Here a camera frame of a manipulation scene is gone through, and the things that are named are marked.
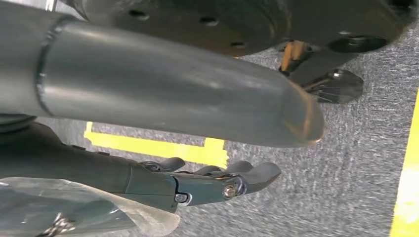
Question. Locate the shiny metal robot foot plate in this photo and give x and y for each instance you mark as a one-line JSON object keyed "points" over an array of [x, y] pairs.
{"points": [[340, 86]]}

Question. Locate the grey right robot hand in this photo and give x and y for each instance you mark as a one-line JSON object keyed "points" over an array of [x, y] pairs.
{"points": [[82, 166]]}

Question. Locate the clear plastic cover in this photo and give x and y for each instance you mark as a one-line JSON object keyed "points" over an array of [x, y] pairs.
{"points": [[98, 216]]}

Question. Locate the dark robot leg shell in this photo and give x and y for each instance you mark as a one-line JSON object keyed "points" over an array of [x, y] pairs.
{"points": [[229, 19]]}

